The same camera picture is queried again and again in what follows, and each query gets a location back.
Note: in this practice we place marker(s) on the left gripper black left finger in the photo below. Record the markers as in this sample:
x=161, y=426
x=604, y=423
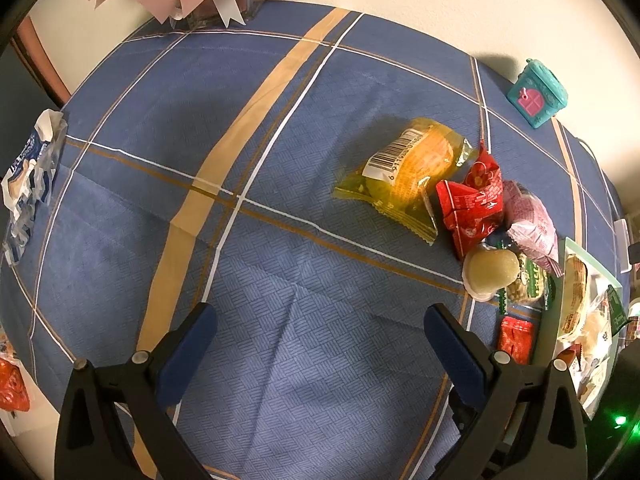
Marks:
x=91, y=443

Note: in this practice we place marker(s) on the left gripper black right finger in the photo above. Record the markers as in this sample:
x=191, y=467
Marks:
x=515, y=421

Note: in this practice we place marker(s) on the red milk biscuit packet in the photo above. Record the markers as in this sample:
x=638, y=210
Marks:
x=516, y=338

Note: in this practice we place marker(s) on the green pea cracker packet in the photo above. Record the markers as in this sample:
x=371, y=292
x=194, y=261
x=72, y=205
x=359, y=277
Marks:
x=531, y=288

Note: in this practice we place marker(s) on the cream bun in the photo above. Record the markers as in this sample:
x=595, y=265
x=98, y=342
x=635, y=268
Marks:
x=486, y=270

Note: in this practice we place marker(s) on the beige bread packet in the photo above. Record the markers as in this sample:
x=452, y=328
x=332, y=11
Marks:
x=574, y=299

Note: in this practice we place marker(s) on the pink snack packet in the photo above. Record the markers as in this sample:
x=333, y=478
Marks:
x=531, y=228

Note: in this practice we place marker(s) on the red candy snack packet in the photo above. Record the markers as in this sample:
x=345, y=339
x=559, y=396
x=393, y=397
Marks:
x=473, y=209

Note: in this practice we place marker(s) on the orange cake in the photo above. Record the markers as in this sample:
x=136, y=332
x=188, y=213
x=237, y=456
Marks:
x=397, y=180

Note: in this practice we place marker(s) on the green biscuit packet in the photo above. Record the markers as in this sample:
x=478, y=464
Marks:
x=618, y=316

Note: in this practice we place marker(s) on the white tray with green rim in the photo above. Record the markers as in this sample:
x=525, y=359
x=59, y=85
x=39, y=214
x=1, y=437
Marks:
x=591, y=356

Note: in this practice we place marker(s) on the white power strip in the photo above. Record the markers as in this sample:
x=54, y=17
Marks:
x=622, y=244

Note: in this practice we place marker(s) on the blue white tissue pack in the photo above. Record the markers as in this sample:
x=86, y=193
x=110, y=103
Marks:
x=28, y=181

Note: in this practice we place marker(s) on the blue plaid tablecloth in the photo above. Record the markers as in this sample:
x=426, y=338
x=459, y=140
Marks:
x=201, y=166

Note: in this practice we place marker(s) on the teal toy house box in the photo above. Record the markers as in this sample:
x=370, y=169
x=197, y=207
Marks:
x=537, y=94

